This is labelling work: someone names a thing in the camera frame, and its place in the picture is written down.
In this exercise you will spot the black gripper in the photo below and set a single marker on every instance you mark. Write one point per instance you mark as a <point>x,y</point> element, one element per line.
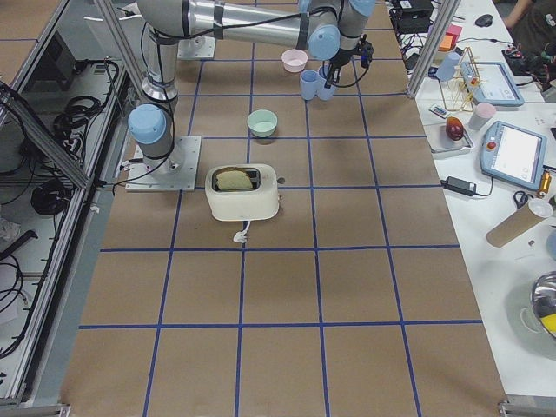
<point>338,59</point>

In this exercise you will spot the red apple on tray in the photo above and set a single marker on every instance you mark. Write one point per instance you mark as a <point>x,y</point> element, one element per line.
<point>454,128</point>

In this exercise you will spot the gold wire rack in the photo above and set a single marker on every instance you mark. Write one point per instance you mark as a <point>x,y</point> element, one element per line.
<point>462,82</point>

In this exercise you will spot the pink bowl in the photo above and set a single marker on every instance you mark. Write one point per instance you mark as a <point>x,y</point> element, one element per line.
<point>294,60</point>

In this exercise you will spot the green bowl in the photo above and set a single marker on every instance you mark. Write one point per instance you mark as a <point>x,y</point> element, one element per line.
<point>262,122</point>

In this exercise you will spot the steel mixing bowl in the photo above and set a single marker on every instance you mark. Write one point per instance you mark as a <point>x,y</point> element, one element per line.
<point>542,300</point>

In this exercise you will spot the black power adapter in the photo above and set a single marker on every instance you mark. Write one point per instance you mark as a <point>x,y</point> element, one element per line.
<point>459,186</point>

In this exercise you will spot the white toaster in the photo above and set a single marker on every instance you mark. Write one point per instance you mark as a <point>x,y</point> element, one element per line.
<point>259,203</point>

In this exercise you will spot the cardboard tube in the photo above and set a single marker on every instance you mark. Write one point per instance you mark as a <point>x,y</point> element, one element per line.
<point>523,219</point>

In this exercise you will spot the light blue upside-down cup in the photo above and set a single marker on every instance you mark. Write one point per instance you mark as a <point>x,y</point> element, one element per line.
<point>447,68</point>

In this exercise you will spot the toast slice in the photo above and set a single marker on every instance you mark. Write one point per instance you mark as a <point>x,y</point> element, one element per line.
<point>233,180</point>

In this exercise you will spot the teach pendant with red button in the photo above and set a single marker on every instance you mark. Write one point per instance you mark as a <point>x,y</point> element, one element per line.
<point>513,154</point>

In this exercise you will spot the pink cup on side table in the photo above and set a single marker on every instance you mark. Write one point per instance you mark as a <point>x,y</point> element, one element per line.
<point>482,113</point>

